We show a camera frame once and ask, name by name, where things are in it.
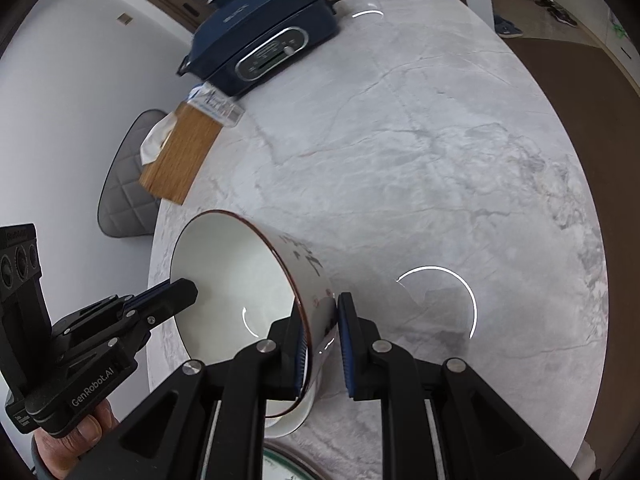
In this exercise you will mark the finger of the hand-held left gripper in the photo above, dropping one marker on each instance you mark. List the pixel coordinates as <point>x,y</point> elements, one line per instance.
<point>145,294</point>
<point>170,300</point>

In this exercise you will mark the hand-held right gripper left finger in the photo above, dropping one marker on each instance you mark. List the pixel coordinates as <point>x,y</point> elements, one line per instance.
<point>300,360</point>

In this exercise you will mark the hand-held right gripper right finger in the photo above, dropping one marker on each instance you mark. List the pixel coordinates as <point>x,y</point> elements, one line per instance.
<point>346,345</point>

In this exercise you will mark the white bowl with dark rim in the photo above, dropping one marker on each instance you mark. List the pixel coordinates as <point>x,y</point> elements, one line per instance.
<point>225,270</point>

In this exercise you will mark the teal floral plate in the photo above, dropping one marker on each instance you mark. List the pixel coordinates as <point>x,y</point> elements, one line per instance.
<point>287,462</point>

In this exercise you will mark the person's left hand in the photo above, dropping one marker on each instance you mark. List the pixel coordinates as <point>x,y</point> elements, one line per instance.
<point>75,440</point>

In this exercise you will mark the grey quilted chair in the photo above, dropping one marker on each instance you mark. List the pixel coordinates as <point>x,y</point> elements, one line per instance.
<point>125,185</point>

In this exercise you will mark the wooden tissue box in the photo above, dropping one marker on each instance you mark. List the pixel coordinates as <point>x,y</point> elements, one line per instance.
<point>180,155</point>

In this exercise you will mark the white tissue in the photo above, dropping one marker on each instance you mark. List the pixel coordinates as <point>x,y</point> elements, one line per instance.
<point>152,142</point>

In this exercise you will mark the clear plastic packet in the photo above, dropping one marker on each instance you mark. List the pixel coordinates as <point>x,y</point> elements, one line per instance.
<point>217,105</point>

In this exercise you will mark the dark blue electric cooker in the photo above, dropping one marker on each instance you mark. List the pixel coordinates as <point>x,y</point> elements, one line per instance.
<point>260,30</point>

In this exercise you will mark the dark shoe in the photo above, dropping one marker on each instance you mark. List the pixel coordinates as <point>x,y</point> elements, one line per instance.
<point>557,11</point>
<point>507,26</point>

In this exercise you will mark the wall switch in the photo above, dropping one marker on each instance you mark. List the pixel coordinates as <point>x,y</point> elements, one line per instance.
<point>124,19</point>

